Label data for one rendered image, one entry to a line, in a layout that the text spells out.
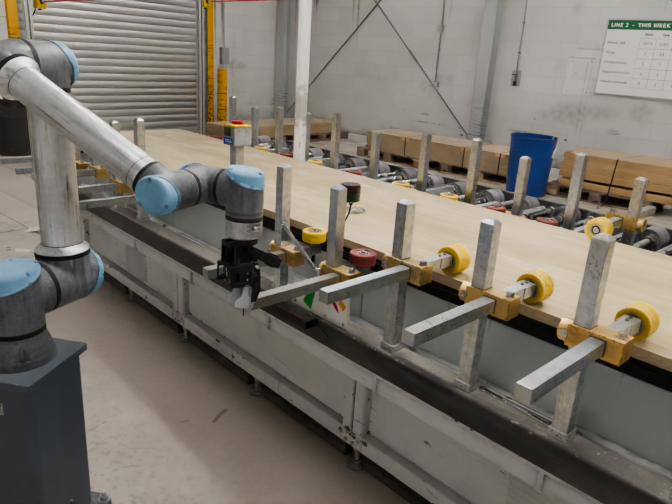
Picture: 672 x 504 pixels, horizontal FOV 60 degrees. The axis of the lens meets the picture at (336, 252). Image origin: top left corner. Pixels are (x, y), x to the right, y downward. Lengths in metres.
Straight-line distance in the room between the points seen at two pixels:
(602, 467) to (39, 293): 1.44
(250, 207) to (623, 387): 0.97
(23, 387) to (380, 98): 9.27
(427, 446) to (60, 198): 1.36
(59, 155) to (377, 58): 9.08
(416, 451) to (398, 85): 8.65
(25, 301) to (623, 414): 1.53
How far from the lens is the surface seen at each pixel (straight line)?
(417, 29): 10.14
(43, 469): 1.93
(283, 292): 1.57
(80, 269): 1.86
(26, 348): 1.81
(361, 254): 1.75
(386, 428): 2.15
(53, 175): 1.79
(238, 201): 1.39
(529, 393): 1.05
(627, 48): 8.71
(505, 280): 1.69
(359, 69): 10.81
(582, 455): 1.40
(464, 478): 2.00
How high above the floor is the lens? 1.46
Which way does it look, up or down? 19 degrees down
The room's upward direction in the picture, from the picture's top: 4 degrees clockwise
